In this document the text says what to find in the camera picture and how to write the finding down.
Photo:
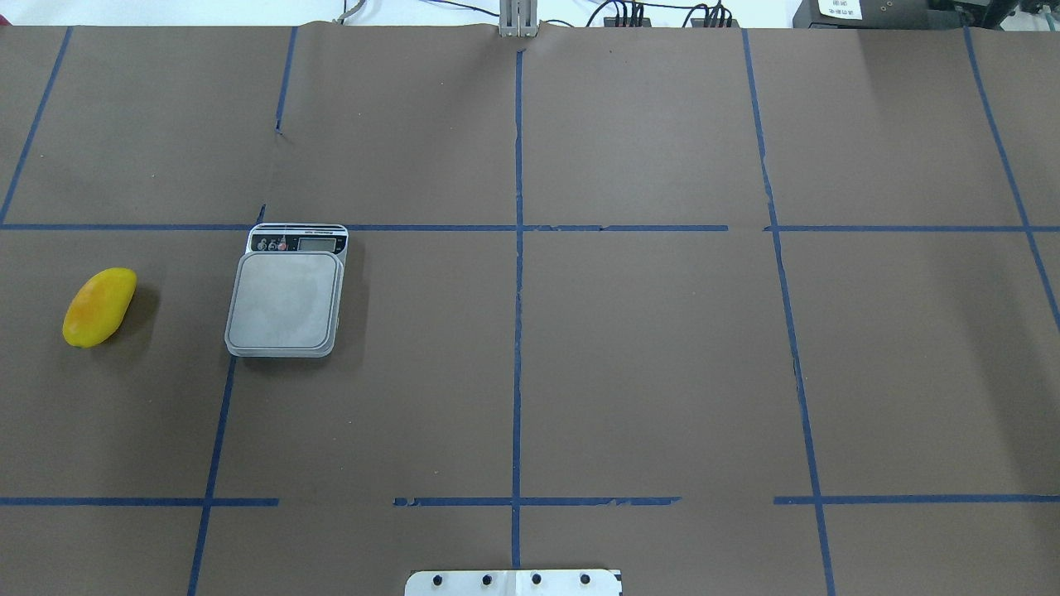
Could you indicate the black equipment box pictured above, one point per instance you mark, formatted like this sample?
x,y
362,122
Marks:
x,y
901,15

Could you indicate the black power strip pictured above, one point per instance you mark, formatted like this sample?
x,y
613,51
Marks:
x,y
710,16
627,15

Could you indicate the white metal base plate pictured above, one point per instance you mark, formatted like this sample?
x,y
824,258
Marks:
x,y
515,582

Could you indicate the black power strip left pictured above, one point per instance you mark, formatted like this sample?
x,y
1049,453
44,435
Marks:
x,y
627,15

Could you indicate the black power strip right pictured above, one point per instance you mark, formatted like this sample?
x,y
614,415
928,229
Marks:
x,y
710,16

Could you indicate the yellow mango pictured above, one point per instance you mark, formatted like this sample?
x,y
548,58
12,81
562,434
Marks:
x,y
99,307

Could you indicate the grey aluminium profile post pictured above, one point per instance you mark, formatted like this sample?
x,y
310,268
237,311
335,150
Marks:
x,y
518,18

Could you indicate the silver digital kitchen scale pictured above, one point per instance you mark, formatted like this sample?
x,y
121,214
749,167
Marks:
x,y
287,291

